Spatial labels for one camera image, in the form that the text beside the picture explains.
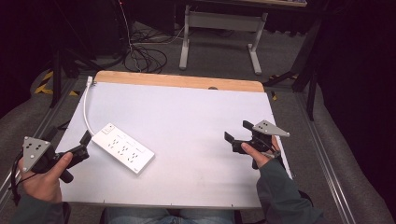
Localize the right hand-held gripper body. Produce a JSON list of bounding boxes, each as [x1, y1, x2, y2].
[[232, 119, 291, 155]]

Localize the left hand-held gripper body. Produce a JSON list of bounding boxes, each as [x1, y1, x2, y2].
[[21, 135, 92, 185]]

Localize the white power strip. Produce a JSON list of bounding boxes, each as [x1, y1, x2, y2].
[[91, 122, 156, 175]]

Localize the person's right hand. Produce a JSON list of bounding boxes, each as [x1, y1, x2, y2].
[[241, 135, 282, 170]]

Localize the person's left hand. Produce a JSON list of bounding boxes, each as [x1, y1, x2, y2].
[[18, 152, 75, 203]]

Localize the white table mat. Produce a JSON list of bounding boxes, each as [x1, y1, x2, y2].
[[55, 81, 293, 209]]

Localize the yellow black floor tape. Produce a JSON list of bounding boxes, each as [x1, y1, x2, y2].
[[33, 70, 79, 97]]

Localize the black metal stand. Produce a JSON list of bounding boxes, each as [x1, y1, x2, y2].
[[262, 17, 323, 121], [49, 0, 106, 109]]

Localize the person's legs in jeans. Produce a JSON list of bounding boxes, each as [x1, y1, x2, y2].
[[103, 207, 236, 224]]

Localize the aluminium rail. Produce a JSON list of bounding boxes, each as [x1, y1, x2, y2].
[[0, 77, 79, 202], [293, 92, 359, 224]]

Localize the thin gripper cable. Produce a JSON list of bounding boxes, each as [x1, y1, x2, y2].
[[260, 137, 282, 158]]

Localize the white power strip cable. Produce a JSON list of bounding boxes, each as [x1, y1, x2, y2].
[[82, 76, 95, 136]]

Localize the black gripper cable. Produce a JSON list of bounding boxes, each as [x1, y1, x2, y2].
[[9, 151, 35, 207]]

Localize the black coiled floor cables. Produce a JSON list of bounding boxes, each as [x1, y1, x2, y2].
[[123, 27, 169, 75]]

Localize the white metal desk frame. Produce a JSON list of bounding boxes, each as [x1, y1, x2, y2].
[[178, 4, 269, 76]]

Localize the thin white floor cable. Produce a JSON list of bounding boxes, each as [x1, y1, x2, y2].
[[118, 0, 188, 64]]

